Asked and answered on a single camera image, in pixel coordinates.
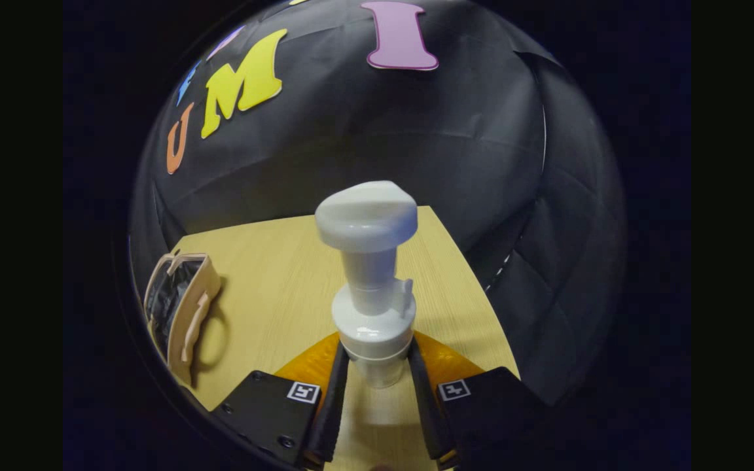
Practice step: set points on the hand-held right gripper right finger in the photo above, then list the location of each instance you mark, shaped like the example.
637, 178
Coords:
426, 405

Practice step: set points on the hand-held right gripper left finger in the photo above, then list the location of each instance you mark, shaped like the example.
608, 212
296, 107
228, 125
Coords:
332, 405

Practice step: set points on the white pump bottle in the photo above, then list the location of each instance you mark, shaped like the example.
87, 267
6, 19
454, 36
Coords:
367, 216

